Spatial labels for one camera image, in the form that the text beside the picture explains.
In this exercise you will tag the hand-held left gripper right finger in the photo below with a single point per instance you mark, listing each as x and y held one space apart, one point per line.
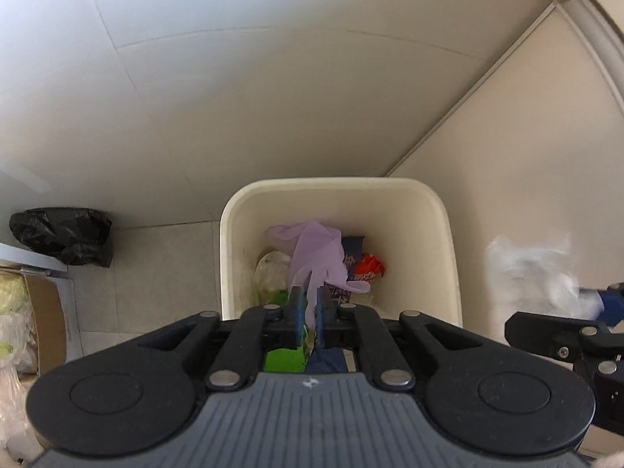
325 317

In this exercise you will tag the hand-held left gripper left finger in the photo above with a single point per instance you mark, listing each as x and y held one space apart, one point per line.
296 317

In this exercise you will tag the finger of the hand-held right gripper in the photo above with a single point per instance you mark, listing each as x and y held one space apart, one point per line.
541 334
612 304

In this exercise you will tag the lime green wrapper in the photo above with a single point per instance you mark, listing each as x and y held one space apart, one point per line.
282 360

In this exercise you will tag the red orange snack packet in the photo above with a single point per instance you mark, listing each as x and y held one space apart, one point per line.
369 267

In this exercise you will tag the purple rubber glove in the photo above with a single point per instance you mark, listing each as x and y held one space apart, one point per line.
317 248

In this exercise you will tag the white plastic bag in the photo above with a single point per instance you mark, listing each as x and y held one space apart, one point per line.
531 263

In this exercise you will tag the dark blue snack bag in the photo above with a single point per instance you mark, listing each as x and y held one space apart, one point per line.
352 248

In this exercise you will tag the cream plastic trash bin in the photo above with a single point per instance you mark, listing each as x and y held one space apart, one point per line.
341 204

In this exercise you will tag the clear plastic bag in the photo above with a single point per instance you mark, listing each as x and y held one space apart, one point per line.
273 273

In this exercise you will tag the white cabinet door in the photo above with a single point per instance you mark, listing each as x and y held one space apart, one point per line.
512 156

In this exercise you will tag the brown cardboard box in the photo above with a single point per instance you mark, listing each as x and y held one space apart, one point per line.
46 321

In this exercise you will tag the black plastic bag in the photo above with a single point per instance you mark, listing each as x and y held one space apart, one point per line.
58 236

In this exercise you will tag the white flat panel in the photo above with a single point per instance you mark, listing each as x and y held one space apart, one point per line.
24 256

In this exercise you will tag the translucent plastic bags pile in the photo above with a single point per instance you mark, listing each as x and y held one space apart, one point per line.
14 341

